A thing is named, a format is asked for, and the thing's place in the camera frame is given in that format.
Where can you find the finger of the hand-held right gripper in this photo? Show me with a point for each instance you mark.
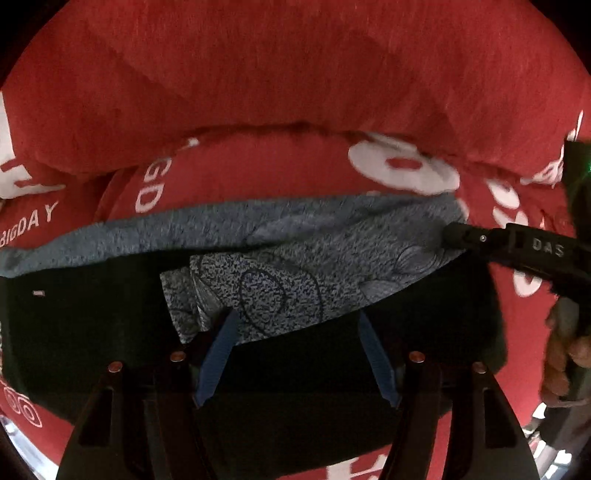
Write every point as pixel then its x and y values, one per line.
pixel 468 237

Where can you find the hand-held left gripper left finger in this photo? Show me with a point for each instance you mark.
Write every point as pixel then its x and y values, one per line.
pixel 219 355

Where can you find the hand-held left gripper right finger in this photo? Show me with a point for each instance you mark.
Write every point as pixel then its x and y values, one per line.
pixel 376 360

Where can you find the black shorts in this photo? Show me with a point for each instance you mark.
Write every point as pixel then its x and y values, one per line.
pixel 300 392

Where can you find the person's right hand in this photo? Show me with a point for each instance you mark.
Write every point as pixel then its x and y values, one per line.
pixel 561 355

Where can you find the red printed bedsheet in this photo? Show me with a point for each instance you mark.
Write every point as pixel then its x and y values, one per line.
pixel 277 170

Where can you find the red printed quilt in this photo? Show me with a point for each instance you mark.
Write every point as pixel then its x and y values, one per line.
pixel 277 69

